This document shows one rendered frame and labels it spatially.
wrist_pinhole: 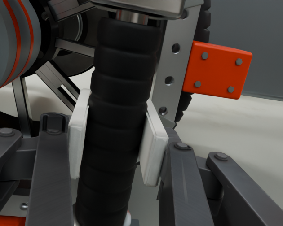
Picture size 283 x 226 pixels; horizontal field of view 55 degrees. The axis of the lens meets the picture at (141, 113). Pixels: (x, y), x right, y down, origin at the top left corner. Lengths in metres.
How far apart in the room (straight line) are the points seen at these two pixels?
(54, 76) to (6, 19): 0.21
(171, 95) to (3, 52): 0.22
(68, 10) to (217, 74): 0.25
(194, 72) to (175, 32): 0.06
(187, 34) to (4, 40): 0.22
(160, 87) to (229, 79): 0.10
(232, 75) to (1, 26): 0.29
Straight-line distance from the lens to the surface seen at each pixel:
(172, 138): 0.15
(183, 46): 0.38
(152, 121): 0.15
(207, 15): 0.48
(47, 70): 0.49
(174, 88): 0.39
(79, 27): 0.84
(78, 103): 0.16
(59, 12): 0.48
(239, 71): 0.41
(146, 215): 1.46
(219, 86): 0.40
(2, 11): 0.29
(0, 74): 0.29
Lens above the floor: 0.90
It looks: 18 degrees down
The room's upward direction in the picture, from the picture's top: 11 degrees clockwise
